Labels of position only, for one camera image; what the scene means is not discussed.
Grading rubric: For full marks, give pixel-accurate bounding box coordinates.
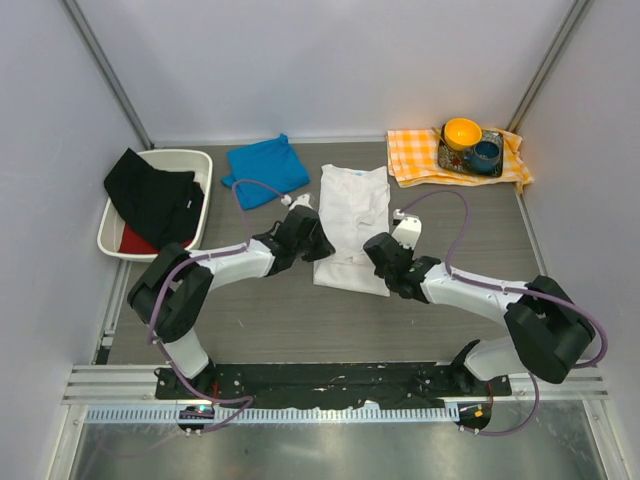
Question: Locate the white t shirt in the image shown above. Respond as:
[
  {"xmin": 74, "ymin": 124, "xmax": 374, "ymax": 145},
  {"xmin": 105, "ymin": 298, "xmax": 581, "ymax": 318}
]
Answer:
[{"xmin": 313, "ymin": 164, "xmax": 390, "ymax": 297}]

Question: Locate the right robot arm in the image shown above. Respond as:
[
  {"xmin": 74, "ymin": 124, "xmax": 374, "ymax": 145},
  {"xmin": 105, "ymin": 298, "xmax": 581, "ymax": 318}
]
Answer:
[{"xmin": 364, "ymin": 233, "xmax": 596, "ymax": 391}]

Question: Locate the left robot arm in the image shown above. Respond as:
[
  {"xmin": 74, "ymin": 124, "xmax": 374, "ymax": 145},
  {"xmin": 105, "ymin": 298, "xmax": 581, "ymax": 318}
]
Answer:
[{"xmin": 127, "ymin": 205, "xmax": 335, "ymax": 393}]

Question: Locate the blue folded t shirt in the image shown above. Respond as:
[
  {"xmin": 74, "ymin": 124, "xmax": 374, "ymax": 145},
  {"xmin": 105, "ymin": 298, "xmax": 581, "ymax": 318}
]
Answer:
[{"xmin": 220, "ymin": 134, "xmax": 310, "ymax": 210}]

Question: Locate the yellow checkered cloth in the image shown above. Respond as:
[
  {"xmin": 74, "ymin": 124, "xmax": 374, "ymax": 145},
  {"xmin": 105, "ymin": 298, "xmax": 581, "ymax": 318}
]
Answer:
[{"xmin": 386, "ymin": 128, "xmax": 534, "ymax": 193}]

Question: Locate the dark patterned tray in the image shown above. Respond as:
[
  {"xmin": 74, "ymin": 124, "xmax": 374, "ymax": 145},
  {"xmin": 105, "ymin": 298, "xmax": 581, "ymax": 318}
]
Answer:
[{"xmin": 437, "ymin": 130, "xmax": 504, "ymax": 178}]

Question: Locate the white plastic bin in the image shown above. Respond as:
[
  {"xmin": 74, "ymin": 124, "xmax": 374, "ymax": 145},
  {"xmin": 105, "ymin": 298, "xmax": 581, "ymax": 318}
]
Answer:
[{"xmin": 97, "ymin": 149, "xmax": 213, "ymax": 262}]

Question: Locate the black t shirt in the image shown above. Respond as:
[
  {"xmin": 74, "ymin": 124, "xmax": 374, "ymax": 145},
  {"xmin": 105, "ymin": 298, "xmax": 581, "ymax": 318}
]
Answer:
[{"xmin": 104, "ymin": 149, "xmax": 204, "ymax": 254}]

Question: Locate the blue mug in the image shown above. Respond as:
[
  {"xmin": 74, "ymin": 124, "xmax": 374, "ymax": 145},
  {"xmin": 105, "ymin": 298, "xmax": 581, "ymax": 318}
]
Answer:
[{"xmin": 463, "ymin": 141, "xmax": 501, "ymax": 175}]

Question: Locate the yellow bowl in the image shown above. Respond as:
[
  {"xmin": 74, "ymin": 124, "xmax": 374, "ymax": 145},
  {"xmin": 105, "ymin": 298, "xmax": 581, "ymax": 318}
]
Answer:
[{"xmin": 443, "ymin": 117, "xmax": 483, "ymax": 151}]

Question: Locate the red t shirt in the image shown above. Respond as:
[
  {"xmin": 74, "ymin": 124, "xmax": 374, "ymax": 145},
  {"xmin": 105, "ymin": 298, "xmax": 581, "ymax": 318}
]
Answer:
[{"xmin": 119, "ymin": 182, "xmax": 204, "ymax": 254}]

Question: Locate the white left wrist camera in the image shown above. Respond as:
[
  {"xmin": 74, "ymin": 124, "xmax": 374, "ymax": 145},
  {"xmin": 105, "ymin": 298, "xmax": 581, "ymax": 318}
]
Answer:
[{"xmin": 280, "ymin": 192, "xmax": 315, "ymax": 210}]

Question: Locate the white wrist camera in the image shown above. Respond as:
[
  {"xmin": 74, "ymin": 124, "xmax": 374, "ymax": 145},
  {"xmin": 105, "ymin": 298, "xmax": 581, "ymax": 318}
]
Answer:
[
  {"xmin": 391, "ymin": 209, "xmax": 422, "ymax": 250},
  {"xmin": 280, "ymin": 192, "xmax": 315, "ymax": 210}
]

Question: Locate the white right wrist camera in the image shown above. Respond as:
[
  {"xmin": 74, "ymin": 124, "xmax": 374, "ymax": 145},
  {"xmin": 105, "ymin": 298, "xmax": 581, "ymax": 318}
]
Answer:
[{"xmin": 391, "ymin": 209, "xmax": 422, "ymax": 250}]

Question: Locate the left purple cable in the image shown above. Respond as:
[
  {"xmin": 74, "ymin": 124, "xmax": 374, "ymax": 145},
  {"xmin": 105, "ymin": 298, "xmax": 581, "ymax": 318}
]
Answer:
[{"xmin": 145, "ymin": 179, "xmax": 294, "ymax": 432}]

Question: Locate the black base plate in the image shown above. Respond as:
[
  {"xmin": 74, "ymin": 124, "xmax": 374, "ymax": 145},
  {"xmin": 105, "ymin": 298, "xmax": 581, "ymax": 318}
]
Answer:
[{"xmin": 155, "ymin": 360, "xmax": 512, "ymax": 410}]

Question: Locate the slotted cable duct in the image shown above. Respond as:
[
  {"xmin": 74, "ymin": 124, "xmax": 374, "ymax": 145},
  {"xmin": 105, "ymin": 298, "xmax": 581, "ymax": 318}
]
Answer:
[{"xmin": 85, "ymin": 401, "xmax": 459, "ymax": 425}]

